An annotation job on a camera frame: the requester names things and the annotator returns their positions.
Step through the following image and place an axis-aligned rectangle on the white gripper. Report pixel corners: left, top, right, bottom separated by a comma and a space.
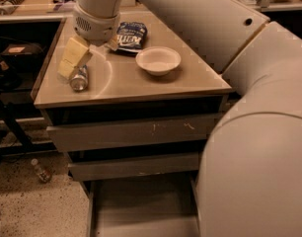
57, 4, 120, 80

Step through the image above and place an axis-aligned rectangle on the silver blue redbull can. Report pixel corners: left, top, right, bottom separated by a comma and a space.
70, 65, 89, 92

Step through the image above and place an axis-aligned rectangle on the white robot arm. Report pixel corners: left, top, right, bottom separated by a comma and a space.
74, 0, 302, 237

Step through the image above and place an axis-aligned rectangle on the grey drawer cabinet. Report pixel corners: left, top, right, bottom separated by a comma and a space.
30, 11, 234, 237

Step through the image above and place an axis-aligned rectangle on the grey top drawer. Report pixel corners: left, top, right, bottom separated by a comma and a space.
47, 114, 221, 152

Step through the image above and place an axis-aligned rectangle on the grey middle drawer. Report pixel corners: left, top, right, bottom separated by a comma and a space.
68, 152, 199, 181

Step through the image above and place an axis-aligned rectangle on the grey open bottom drawer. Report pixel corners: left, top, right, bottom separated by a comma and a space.
86, 173, 199, 237

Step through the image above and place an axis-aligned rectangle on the blue kettle chips bag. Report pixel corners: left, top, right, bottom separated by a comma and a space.
116, 22, 148, 53

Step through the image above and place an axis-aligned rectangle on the white bowl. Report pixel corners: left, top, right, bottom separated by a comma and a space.
135, 46, 182, 76

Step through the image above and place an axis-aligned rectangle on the dark bag on shelf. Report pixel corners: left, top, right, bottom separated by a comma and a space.
0, 42, 44, 73

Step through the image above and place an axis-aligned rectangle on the plastic bottle on floor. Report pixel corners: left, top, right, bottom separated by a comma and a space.
31, 158, 51, 183

